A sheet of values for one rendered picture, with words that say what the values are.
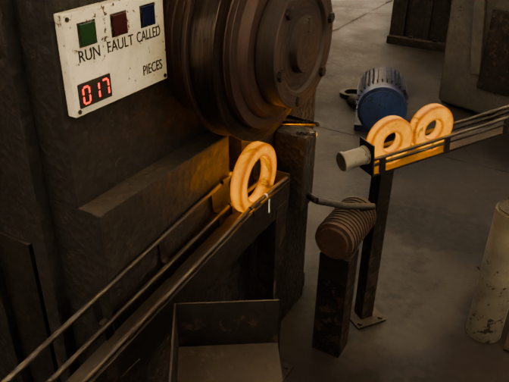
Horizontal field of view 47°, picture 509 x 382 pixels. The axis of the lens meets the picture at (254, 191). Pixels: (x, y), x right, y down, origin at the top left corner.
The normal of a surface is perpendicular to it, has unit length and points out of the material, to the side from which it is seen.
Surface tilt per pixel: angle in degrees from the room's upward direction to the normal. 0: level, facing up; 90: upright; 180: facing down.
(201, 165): 90
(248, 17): 64
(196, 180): 90
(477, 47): 90
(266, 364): 5
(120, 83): 90
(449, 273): 0
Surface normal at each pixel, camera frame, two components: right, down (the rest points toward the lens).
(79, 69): 0.86, 0.26
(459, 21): -0.70, 0.34
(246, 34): -0.04, 0.23
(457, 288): 0.01, -0.87
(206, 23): -0.47, 0.11
